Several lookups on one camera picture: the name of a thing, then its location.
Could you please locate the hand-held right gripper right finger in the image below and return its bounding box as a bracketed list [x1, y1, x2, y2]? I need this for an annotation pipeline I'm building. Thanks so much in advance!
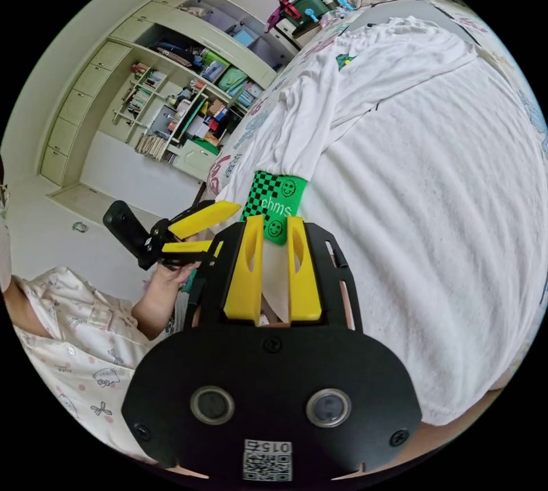
[287, 214, 324, 325]

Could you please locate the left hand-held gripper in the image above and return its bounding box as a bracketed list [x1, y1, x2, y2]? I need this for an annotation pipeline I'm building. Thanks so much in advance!
[148, 199, 244, 265]

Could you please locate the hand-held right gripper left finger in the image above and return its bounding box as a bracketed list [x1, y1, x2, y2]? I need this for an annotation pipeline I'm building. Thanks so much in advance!
[223, 214, 264, 327]

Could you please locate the white long sleeve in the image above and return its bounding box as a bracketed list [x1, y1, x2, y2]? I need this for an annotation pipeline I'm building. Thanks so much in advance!
[216, 15, 548, 428]

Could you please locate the person's left forearm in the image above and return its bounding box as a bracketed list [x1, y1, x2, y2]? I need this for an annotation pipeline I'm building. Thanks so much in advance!
[131, 284, 182, 340]

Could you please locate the person's left hand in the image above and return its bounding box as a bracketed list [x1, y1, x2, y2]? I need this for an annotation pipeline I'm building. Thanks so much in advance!
[142, 262, 200, 301]

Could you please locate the bed with printed sheet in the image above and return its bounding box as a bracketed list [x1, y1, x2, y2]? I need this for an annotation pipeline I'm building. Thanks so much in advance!
[205, 0, 548, 440]

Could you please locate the person's body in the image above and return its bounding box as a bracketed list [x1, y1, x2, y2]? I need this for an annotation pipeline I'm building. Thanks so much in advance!
[0, 152, 190, 464]

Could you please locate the white bedside cabinet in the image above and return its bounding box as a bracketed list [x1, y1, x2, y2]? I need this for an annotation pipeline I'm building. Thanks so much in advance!
[264, 0, 357, 51]

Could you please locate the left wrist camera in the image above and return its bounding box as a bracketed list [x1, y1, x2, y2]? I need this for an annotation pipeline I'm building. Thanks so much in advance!
[102, 199, 158, 272]

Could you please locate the pale green wall cupboard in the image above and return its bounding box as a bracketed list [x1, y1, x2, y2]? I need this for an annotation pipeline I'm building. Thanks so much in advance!
[38, 0, 280, 202]

